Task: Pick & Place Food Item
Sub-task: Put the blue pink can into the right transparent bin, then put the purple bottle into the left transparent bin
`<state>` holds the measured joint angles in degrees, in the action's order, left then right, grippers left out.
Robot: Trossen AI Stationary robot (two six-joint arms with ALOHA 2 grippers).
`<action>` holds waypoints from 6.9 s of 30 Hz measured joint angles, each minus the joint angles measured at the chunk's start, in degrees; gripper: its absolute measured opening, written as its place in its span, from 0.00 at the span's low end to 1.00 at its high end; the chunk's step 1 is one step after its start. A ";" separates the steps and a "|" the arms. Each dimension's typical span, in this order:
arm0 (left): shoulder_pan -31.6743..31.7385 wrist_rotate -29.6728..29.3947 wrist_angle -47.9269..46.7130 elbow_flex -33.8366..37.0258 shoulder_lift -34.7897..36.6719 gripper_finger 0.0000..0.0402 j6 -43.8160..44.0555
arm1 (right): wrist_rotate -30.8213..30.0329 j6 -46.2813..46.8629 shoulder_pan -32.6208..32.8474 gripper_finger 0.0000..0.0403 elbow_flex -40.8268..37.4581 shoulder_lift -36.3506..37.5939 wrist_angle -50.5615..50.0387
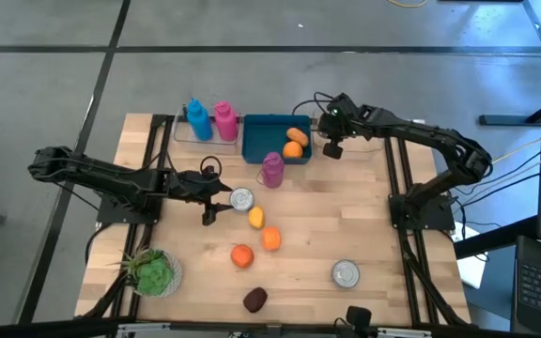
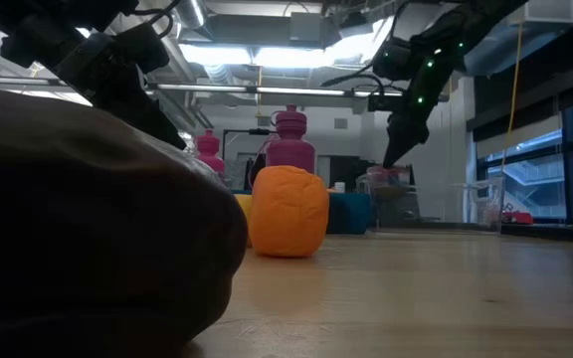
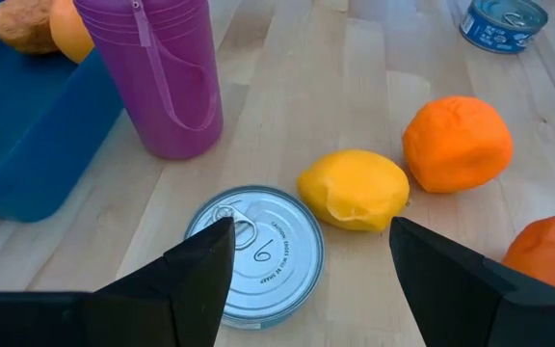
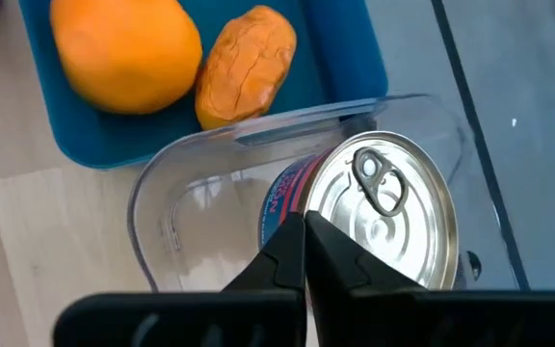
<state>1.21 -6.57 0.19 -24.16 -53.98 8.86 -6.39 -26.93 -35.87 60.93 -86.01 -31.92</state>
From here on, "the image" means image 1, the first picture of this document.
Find dark maroon food toy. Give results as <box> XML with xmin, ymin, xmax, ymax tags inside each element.
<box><xmin>242</xmin><ymin>286</ymin><xmax>270</xmax><ymax>314</ymax></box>

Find white box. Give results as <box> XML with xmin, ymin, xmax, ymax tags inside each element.
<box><xmin>453</xmin><ymin>223</ymin><xmax>487</xmax><ymax>288</ymax></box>

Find silver metal bracket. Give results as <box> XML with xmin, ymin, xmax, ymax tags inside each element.
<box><xmin>376</xmin><ymin>327</ymin><xmax>434</xmax><ymax>338</ymax></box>
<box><xmin>116</xmin><ymin>322</ymin><xmax>172</xmax><ymax>338</ymax></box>

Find potted green succulent plant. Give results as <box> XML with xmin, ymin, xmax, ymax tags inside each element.
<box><xmin>110</xmin><ymin>247</ymin><xmax>184</xmax><ymax>299</ymax></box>

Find yellow power cable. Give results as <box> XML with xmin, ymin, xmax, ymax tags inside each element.
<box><xmin>490</xmin><ymin>138</ymin><xmax>541</xmax><ymax>165</ymax></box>

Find oblong orange-brown food toy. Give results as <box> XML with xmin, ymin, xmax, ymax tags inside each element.
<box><xmin>286</xmin><ymin>127</ymin><xmax>310</xmax><ymax>148</ymax></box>

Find orange blocky food toy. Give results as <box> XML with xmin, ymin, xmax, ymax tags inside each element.
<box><xmin>260</xmin><ymin>226</ymin><xmax>283</xmax><ymax>253</ymax></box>

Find black teleoperation handle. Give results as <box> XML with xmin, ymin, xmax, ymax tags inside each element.
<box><xmin>345</xmin><ymin>305</ymin><xmax>373</xmax><ymax>332</ymax></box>

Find clear plastic bin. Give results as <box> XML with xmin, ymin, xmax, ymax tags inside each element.
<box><xmin>310</xmin><ymin>110</ymin><xmax>384</xmax><ymax>154</ymax></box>
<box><xmin>172</xmin><ymin>105</ymin><xmax>244</xmax><ymax>146</ymax></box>

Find black desk leg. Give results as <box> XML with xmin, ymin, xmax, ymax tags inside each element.
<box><xmin>453</xmin><ymin>215</ymin><xmax>539</xmax><ymax>260</ymax></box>

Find round orange fruit toy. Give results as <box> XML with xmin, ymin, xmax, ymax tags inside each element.
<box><xmin>282</xmin><ymin>140</ymin><xmax>304</xmax><ymax>160</ymax></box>

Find dark table crossbar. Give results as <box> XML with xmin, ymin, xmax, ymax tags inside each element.
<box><xmin>175</xmin><ymin>115</ymin><xmax>321</xmax><ymax>127</ymax></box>

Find purple squeeze bottle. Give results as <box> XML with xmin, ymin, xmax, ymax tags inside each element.
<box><xmin>255</xmin><ymin>150</ymin><xmax>286</xmax><ymax>190</ymax></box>

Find red-orange tomato toy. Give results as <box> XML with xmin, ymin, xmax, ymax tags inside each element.
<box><xmin>230</xmin><ymin>243</ymin><xmax>255</xmax><ymax>270</ymax></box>

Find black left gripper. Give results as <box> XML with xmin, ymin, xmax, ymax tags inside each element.
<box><xmin>171</xmin><ymin>169</ymin><xmax>235</xmax><ymax>227</ymax></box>

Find pink squeeze bottle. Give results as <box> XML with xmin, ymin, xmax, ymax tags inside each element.
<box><xmin>213</xmin><ymin>100</ymin><xmax>240</xmax><ymax>143</ymax></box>

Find teal plastic bin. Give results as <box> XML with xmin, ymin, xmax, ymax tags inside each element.
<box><xmin>241</xmin><ymin>114</ymin><xmax>313</xmax><ymax>165</ymax></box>

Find blue squeeze bottle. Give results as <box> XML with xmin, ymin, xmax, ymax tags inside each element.
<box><xmin>185</xmin><ymin>97</ymin><xmax>214</xmax><ymax>142</ymax></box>

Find black desk foot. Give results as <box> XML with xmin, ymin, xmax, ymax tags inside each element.
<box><xmin>479</xmin><ymin>88</ymin><xmax>541</xmax><ymax>127</ymax></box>

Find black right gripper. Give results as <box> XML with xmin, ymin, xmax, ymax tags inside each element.
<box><xmin>317</xmin><ymin>92</ymin><xmax>363</xmax><ymax>161</ymax></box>

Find silver-lid tin can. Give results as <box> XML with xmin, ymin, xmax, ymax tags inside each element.
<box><xmin>228</xmin><ymin>187</ymin><xmax>255</xmax><ymax>212</ymax></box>
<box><xmin>331</xmin><ymin>259</ymin><xmax>362</xmax><ymax>289</ymax></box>

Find black cable bundle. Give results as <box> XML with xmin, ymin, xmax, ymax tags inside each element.
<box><xmin>80</xmin><ymin>269</ymin><xmax>129</xmax><ymax>320</ymax></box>

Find black frame beam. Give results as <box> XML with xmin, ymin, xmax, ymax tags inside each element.
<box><xmin>0</xmin><ymin>316</ymin><xmax>541</xmax><ymax>338</ymax></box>

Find yellow food toy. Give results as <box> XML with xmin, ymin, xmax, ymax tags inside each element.
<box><xmin>247</xmin><ymin>206</ymin><xmax>266</xmax><ymax>230</ymax></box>

